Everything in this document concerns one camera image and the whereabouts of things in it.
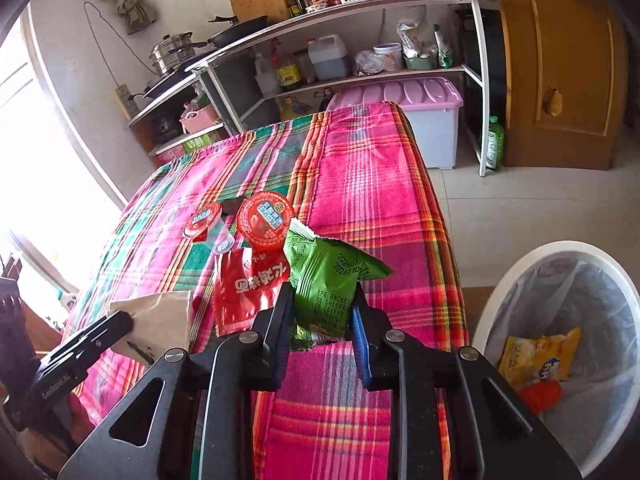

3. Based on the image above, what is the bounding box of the pink lid storage box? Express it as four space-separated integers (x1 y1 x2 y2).
328 76 463 169

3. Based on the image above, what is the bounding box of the white plastic food bag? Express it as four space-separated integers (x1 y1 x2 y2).
396 15 437 58

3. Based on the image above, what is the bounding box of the white metal kitchen shelf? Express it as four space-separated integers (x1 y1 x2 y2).
124 0 507 178

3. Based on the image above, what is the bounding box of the green snack bag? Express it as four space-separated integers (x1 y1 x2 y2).
283 219 393 351

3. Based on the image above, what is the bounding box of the red-cap soy sauce bottle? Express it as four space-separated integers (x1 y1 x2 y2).
270 39 303 92

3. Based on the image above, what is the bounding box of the yellow snack bag in bin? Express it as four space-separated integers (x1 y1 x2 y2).
498 327 582 390

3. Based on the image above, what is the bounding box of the person's left hand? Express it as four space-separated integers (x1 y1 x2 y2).
17 393 94 478

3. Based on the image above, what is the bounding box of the white lidded tub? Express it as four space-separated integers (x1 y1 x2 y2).
373 42 404 72

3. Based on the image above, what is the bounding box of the translucent trash bag liner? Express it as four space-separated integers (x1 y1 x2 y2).
485 258 637 463

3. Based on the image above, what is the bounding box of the white plastic oil jug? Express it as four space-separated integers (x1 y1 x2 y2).
307 35 350 81

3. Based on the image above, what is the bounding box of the red-lid jelly cup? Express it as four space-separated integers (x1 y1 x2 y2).
183 203 234 255
236 191 294 252

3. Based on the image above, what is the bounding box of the brown wooden door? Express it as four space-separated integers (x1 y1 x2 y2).
499 0 628 170

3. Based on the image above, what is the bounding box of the white paper cup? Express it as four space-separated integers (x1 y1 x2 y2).
107 290 193 366

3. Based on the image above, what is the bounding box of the pink plaid tablecloth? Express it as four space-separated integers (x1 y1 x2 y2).
65 103 468 479

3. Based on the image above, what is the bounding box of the green detergent bottle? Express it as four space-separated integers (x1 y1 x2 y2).
487 116 506 171

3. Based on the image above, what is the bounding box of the black frying pan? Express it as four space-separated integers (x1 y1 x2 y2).
206 15 269 49

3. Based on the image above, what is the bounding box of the green bowl on shelf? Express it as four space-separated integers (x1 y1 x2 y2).
404 54 438 70

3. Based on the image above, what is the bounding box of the stainless steel steamer pot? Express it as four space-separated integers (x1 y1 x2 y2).
149 32 208 76

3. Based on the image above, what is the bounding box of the red snack wrapper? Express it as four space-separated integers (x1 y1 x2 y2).
213 247 290 336

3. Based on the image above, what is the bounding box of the pink woven basket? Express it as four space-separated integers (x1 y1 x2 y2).
180 104 220 133

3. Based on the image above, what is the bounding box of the white trash bin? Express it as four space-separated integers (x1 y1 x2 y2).
472 240 639 479

